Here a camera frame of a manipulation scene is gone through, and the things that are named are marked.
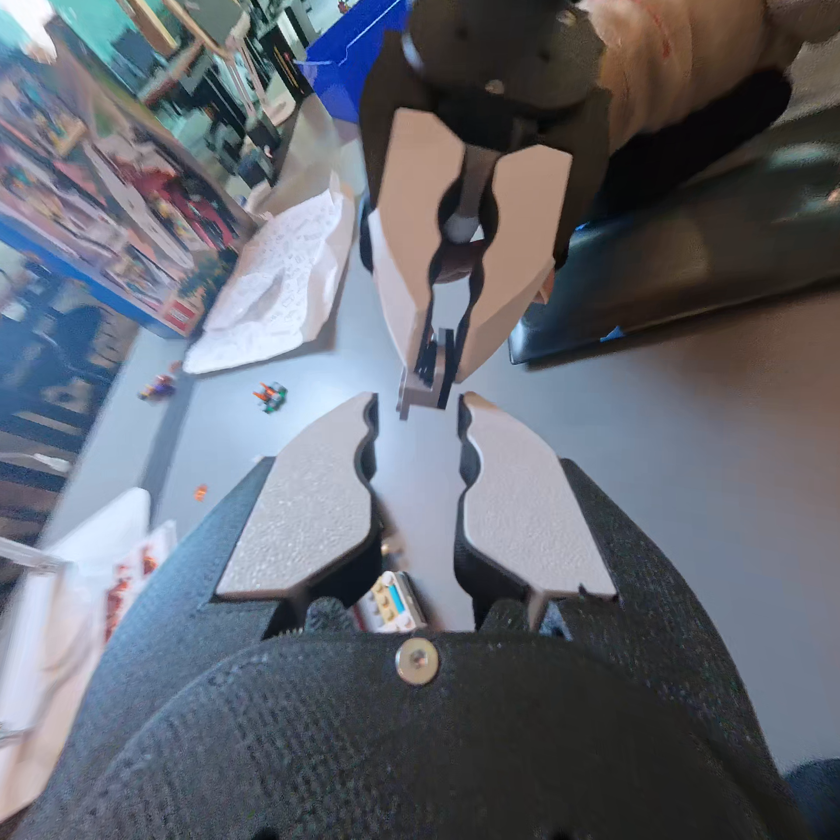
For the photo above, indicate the person's right hand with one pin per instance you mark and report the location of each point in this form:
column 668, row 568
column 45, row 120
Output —
column 546, row 289

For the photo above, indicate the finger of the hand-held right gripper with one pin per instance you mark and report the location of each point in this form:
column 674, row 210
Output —
column 525, row 223
column 410, row 197

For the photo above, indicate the person's right forearm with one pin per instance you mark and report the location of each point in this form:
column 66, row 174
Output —
column 689, row 59

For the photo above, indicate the long grey lego build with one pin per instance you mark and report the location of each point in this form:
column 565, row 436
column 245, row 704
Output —
column 387, row 600

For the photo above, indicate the colourful lego set box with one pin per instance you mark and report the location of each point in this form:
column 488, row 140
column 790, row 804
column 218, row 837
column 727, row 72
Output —
column 131, row 197

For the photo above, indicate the white book stand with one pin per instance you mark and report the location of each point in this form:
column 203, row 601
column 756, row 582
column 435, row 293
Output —
column 39, row 656

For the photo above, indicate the lego sticker sheet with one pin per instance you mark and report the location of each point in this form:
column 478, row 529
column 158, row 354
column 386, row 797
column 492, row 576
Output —
column 124, row 590

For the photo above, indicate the small grey lego assembly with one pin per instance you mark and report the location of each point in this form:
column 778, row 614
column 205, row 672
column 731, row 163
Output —
column 420, row 394

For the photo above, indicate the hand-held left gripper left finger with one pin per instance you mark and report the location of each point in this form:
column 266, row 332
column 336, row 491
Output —
column 308, row 512

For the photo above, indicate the purple lego minifigure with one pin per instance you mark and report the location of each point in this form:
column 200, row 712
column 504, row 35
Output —
column 157, row 388

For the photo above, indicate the green round lego campfire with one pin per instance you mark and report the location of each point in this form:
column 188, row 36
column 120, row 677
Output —
column 270, row 397

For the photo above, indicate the blue tape piece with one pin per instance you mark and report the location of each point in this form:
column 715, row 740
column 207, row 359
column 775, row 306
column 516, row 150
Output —
column 611, row 336

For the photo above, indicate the blue plastic bin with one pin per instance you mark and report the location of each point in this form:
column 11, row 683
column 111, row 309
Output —
column 354, row 59

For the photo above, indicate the printed white paper bag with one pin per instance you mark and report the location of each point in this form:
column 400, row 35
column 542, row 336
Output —
column 275, row 275

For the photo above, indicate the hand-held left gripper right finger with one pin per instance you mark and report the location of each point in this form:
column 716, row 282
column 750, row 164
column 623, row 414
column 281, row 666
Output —
column 525, row 518

